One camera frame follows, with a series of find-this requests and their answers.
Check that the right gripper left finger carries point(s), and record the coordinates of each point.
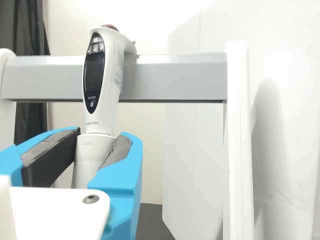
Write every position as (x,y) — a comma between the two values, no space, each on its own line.
(40,160)

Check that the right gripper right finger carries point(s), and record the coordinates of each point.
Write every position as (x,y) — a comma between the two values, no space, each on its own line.
(125,187)

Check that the pipette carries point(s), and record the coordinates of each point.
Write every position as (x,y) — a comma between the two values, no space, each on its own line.
(100,87)

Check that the white pipette stand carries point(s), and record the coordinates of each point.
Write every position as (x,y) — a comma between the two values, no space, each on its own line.
(175,80)

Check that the black platform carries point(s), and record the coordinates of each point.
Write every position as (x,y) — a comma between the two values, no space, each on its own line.
(150,222)

